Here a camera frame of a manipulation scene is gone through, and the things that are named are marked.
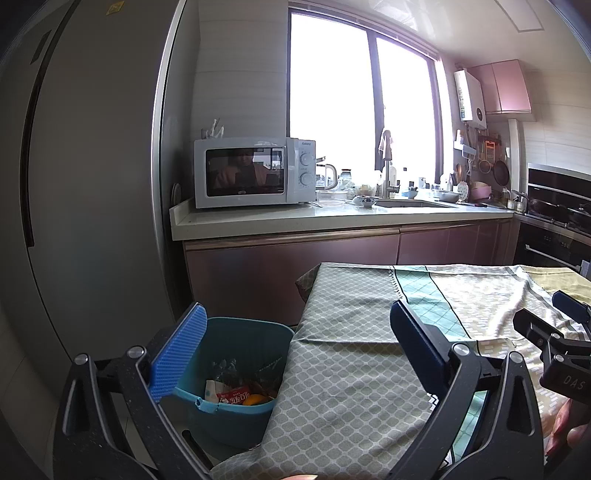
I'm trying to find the grey refrigerator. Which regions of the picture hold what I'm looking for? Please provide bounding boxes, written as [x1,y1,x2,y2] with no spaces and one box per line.
[0,0,199,398]

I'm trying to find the person's right hand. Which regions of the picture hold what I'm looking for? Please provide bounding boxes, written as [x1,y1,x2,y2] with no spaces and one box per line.
[545,397,591,457]

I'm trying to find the hanging frying pan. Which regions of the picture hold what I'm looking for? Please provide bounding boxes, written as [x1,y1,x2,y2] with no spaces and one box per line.
[493,150,511,184]

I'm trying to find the blue plastic trash bin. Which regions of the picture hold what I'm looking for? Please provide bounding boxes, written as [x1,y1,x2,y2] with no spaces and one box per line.
[173,316,296,450]

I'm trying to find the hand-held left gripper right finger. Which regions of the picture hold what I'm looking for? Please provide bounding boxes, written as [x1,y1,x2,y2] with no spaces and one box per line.
[390,300,546,480]

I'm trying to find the black range hood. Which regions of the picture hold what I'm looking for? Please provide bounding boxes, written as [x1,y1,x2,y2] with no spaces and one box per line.
[526,162,591,204]

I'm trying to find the kitchen counter with brown cabinets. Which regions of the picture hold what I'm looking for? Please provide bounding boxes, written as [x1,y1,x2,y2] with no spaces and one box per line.
[169,196,518,326]

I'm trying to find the clear green plastic wrapper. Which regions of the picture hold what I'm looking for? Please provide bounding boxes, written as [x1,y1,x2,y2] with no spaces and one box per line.
[210,357,243,384]

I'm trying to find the white water heater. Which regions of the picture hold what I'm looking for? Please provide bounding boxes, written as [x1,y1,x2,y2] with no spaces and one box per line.
[454,69,488,130]

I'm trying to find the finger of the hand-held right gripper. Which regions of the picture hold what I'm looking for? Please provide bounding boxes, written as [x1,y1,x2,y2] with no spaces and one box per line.
[513,308,591,365]
[551,291,591,324]

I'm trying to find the yellow green cloth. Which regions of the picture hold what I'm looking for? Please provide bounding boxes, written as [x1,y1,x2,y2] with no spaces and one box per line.
[519,264,591,296]

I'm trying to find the red snack packet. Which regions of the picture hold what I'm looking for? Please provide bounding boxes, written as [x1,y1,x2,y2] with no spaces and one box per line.
[216,390,252,407]

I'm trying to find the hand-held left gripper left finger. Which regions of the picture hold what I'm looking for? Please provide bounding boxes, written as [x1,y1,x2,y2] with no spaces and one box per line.
[53,302,208,480]

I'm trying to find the steel sink faucet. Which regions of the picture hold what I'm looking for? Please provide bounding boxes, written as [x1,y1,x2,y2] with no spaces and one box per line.
[379,130,400,199]

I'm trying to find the steel kitchen sink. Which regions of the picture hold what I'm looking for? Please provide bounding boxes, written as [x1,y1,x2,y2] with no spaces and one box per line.
[376,198,458,209]

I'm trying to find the glass electric kettle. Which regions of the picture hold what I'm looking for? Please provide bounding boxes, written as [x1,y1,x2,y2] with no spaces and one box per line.
[315,162,339,191]

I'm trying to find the black built-in oven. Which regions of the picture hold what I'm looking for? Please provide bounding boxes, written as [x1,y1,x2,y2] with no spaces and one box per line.
[513,217,591,278]

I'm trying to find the black wok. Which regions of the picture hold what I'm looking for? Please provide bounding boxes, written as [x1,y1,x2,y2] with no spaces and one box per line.
[526,198,557,217]

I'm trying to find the white vertical pipe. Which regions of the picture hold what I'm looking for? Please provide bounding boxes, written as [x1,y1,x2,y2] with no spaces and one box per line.
[508,119,520,190]

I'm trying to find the patterned green grey tablecloth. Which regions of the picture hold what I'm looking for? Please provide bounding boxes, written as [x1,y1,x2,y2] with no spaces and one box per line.
[208,262,591,480]

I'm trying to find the large kitchen window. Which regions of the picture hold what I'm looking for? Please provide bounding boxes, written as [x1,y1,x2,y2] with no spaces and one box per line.
[288,8,446,185]

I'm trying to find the white wall shelf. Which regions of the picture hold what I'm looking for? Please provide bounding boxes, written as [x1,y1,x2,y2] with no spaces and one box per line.
[455,130,478,158]

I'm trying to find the pink wall cabinet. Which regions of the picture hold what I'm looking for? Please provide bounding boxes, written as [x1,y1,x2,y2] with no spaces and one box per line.
[468,60,533,116]

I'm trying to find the white microwave oven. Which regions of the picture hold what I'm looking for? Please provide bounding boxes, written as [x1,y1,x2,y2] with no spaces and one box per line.
[194,137,317,209]

